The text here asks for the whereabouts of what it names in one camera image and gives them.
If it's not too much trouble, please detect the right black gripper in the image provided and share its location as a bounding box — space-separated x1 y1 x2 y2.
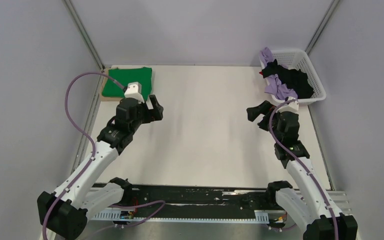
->
246 100 281 143

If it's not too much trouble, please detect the purple t shirt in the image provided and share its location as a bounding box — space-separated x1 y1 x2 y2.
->
259 47 298 101

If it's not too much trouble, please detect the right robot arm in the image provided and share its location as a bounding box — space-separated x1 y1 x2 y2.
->
246 97 358 240

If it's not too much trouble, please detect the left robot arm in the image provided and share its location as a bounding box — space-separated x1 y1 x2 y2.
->
37 94 164 240

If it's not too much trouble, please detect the folded green t shirt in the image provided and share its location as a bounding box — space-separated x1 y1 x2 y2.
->
101 67 153 101

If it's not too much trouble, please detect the black t shirt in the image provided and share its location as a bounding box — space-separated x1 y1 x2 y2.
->
263 60 314 99

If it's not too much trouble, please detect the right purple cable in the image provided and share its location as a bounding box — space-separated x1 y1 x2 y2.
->
268 98 340 240

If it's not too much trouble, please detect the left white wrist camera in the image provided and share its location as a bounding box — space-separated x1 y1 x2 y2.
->
124 82 145 103

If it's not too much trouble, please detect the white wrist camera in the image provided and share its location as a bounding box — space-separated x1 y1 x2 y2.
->
124 82 145 103
279 98 299 113

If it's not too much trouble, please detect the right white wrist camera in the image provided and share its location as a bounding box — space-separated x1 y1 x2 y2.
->
279 98 299 113

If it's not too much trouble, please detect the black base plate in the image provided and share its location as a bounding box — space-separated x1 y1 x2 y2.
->
116 184 286 220

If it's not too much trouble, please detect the white slotted cable duct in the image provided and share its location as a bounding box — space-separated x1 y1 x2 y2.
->
90 208 270 224

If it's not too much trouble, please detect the aluminium frame rail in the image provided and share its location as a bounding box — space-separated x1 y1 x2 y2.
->
89 189 354 216

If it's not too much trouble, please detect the left corner metal post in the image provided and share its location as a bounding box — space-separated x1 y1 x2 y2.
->
62 0 105 71

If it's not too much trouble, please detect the corner metal post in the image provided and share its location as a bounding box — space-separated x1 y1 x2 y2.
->
62 0 105 71
305 0 342 55

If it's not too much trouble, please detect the right corner metal post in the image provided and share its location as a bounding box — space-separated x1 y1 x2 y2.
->
305 0 342 55

